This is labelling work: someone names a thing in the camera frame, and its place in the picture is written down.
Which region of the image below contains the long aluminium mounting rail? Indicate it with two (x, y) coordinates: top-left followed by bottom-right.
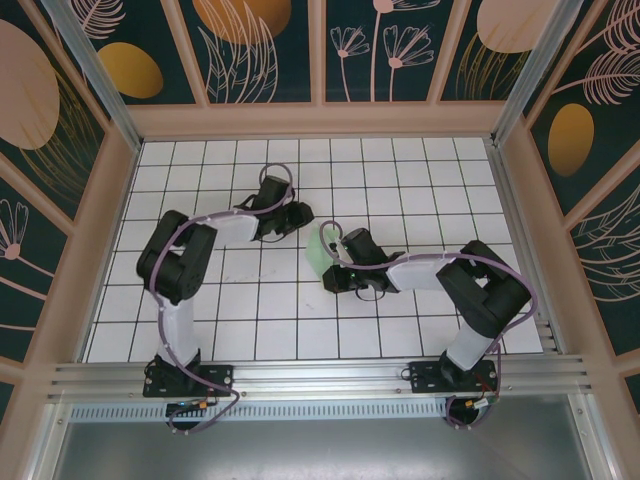
(47, 353), (595, 402)

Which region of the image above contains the aluminium side rail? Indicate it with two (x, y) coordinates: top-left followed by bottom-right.
(487, 139), (564, 354)

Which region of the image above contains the slotted grey cable duct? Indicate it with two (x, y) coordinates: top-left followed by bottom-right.
(69, 399), (501, 422)

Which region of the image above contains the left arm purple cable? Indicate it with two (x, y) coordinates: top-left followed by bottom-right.
(153, 162), (296, 435)

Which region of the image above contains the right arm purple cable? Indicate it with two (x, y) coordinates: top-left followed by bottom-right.
(319, 219), (541, 431)

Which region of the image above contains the aluminium frame post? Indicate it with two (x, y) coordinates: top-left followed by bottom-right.
(491, 0), (585, 149)
(41, 0), (145, 153)

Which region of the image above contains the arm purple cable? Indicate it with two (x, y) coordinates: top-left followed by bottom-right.
(319, 219), (541, 431)
(153, 162), (296, 435)

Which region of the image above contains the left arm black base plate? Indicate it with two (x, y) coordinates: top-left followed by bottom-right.
(143, 363), (235, 399)

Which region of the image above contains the light green paper sheet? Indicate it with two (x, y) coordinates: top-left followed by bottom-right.
(305, 224), (344, 287)

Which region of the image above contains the grey metal sheet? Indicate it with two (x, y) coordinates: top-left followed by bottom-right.
(49, 418), (599, 480)

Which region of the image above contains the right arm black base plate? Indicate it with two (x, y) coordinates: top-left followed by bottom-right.
(408, 359), (500, 395)

